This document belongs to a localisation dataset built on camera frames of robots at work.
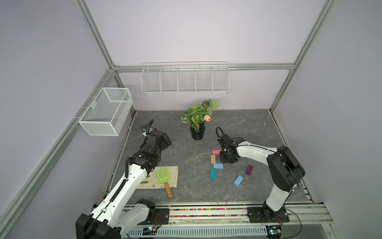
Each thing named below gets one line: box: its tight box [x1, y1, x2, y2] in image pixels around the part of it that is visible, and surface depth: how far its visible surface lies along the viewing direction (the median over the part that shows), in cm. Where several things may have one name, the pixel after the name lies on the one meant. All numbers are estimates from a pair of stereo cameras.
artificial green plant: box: [180, 98, 219, 133], surface depth 86 cm
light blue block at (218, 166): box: [213, 163, 224, 169], surface depth 91 cm
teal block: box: [210, 168, 217, 180], surface depth 88 cm
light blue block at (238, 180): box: [233, 174, 245, 187], surface depth 86 cm
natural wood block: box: [210, 154, 216, 164], surface depth 95 cm
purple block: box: [245, 164, 254, 176], surface depth 91 cm
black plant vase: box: [190, 122, 206, 141], surface depth 104 cm
